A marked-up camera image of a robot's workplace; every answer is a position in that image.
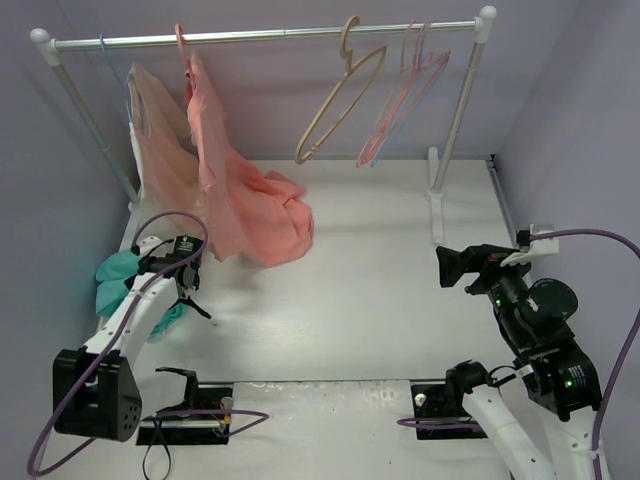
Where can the white metal clothes rack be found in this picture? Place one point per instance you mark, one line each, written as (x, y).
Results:
(51, 50)

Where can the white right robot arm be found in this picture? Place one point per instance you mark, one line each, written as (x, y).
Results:
(559, 377)

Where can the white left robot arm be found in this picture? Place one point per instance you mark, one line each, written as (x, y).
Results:
(95, 392)

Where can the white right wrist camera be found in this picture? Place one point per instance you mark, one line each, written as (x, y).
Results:
(530, 248)

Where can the blue hanger holding shirt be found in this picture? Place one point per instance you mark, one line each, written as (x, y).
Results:
(123, 81)

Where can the pale peach t shirt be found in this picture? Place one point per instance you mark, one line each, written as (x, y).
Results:
(166, 159)

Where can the pink plastic hanger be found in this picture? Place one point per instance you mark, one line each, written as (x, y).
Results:
(395, 105)

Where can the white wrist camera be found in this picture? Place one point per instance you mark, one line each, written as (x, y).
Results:
(530, 248)
(147, 245)

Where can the salmon pink t shirt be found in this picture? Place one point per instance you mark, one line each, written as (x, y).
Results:
(260, 215)

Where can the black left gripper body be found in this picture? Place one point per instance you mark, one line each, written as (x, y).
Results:
(189, 279)

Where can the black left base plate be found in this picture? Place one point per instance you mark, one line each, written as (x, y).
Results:
(193, 429)

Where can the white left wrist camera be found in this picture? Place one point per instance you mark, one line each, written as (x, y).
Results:
(147, 245)

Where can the teal t shirt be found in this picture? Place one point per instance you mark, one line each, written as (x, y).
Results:
(111, 290)

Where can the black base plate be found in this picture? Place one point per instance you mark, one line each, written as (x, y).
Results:
(193, 429)
(433, 405)

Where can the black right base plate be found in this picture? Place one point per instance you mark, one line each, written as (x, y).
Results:
(433, 405)

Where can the pink hanger holding shirt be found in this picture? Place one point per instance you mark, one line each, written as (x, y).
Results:
(181, 43)

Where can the beige plastic hanger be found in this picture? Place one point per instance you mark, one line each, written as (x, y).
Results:
(357, 76)

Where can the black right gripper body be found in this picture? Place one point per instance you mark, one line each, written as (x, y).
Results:
(480, 270)

